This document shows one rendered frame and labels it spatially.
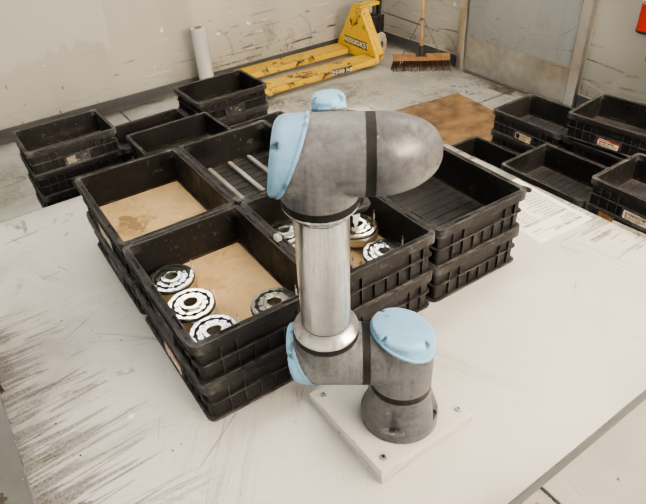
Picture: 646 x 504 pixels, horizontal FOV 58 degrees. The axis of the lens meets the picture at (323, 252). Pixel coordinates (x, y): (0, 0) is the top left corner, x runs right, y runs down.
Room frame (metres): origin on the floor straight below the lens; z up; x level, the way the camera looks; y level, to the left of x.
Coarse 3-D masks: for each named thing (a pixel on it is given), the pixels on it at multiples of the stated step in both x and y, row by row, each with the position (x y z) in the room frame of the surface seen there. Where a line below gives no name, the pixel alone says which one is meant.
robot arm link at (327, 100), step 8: (312, 96) 1.18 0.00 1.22; (320, 96) 1.17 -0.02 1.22; (328, 96) 1.17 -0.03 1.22; (336, 96) 1.16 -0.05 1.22; (344, 96) 1.17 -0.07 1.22; (312, 104) 1.17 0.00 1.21; (320, 104) 1.15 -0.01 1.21; (328, 104) 1.14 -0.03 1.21; (336, 104) 1.15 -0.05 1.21; (344, 104) 1.17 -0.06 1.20
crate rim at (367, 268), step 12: (240, 204) 1.24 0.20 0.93; (252, 216) 1.18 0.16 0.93; (408, 216) 1.15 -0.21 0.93; (420, 240) 1.04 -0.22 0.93; (432, 240) 1.06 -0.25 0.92; (396, 252) 1.01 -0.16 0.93; (408, 252) 1.02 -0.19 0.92; (372, 264) 0.97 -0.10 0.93; (384, 264) 0.99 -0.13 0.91; (360, 276) 0.95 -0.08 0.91
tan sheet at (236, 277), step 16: (208, 256) 1.17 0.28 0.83; (224, 256) 1.17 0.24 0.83; (240, 256) 1.16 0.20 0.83; (208, 272) 1.11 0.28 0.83; (224, 272) 1.10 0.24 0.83; (240, 272) 1.10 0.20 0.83; (256, 272) 1.09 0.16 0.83; (208, 288) 1.05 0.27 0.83; (224, 288) 1.04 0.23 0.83; (240, 288) 1.04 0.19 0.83; (256, 288) 1.03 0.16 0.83; (224, 304) 0.99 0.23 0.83; (240, 304) 0.98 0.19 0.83; (240, 320) 0.93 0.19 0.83
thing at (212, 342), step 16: (224, 208) 1.23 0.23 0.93; (240, 208) 1.22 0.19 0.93; (192, 224) 1.17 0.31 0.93; (256, 224) 1.15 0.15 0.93; (144, 240) 1.11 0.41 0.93; (272, 240) 1.08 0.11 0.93; (128, 256) 1.05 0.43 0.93; (288, 256) 1.02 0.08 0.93; (144, 272) 0.99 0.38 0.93; (160, 304) 0.88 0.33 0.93; (288, 304) 0.86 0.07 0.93; (256, 320) 0.82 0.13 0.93; (272, 320) 0.84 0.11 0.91; (208, 336) 0.79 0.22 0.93; (224, 336) 0.79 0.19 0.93; (240, 336) 0.80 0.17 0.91; (192, 352) 0.76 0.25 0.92; (208, 352) 0.77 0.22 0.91
